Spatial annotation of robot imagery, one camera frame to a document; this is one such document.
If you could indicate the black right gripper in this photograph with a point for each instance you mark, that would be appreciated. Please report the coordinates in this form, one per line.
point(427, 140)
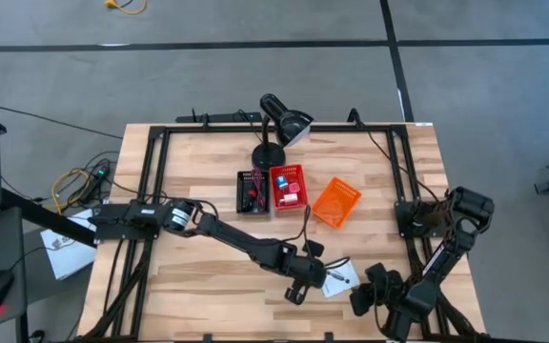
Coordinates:
point(398, 295)

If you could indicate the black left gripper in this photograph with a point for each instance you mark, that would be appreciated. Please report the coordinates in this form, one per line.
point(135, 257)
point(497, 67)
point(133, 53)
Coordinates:
point(303, 271)

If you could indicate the white instruction booklet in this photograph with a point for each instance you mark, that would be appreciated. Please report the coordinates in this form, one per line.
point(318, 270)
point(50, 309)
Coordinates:
point(343, 283)

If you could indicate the white red small box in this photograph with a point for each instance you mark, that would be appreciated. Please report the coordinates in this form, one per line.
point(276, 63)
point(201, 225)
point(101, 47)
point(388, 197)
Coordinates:
point(290, 199)

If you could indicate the blue white small cube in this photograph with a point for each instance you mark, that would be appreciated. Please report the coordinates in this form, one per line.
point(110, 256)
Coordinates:
point(281, 182)

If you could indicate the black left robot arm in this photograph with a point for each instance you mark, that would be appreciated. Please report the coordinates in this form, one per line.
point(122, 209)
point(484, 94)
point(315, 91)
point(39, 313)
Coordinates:
point(236, 238)

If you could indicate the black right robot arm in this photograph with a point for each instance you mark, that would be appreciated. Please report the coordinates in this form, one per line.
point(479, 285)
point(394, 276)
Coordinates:
point(446, 257)

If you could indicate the orange mesh basket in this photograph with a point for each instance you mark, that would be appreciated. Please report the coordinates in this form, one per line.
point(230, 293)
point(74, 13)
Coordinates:
point(335, 202)

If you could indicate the red mesh basket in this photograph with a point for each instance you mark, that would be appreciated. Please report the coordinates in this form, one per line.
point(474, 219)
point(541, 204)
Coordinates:
point(302, 176)

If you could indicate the black mesh basket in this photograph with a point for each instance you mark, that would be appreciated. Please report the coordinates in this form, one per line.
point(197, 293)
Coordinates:
point(243, 195)

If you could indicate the black desk lamp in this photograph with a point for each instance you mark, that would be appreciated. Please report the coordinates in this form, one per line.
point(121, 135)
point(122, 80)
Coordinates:
point(286, 121)

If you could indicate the black power strip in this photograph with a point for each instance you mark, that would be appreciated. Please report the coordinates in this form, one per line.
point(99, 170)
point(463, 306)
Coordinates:
point(222, 117)

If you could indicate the black adapter green light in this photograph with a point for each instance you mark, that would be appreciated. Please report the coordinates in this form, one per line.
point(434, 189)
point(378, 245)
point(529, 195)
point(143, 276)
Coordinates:
point(99, 174)

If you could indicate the white paper sheet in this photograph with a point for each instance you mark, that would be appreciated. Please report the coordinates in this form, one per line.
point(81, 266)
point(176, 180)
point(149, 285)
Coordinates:
point(67, 257)

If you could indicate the black aluminium table frame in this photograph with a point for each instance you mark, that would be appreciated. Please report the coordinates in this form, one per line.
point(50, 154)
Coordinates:
point(208, 128)

